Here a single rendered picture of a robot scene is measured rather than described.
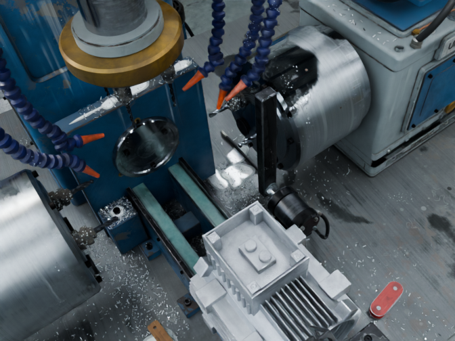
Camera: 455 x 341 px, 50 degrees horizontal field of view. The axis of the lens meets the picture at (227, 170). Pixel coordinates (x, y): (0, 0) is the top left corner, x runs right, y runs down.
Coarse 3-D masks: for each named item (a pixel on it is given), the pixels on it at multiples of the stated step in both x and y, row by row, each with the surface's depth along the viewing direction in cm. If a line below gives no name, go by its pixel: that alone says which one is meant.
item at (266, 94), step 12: (264, 96) 72; (276, 96) 73; (264, 108) 73; (276, 108) 75; (264, 120) 75; (276, 120) 77; (264, 132) 77; (276, 132) 79; (264, 144) 79; (276, 144) 82; (264, 156) 82; (276, 156) 85; (264, 168) 85; (264, 180) 87; (264, 192) 90
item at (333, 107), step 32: (288, 32) 97; (320, 32) 93; (288, 64) 89; (320, 64) 90; (352, 64) 91; (288, 96) 87; (320, 96) 89; (352, 96) 92; (288, 128) 89; (320, 128) 91; (352, 128) 98; (288, 160) 96
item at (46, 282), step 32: (0, 192) 76; (32, 192) 75; (64, 192) 86; (0, 224) 72; (32, 224) 73; (64, 224) 79; (0, 256) 71; (32, 256) 72; (64, 256) 74; (0, 288) 71; (32, 288) 73; (64, 288) 76; (96, 288) 81; (0, 320) 72; (32, 320) 75
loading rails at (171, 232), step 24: (168, 168) 108; (144, 192) 104; (192, 192) 103; (144, 216) 100; (168, 216) 100; (192, 216) 108; (216, 216) 99; (168, 240) 96; (192, 264) 93; (192, 312) 98
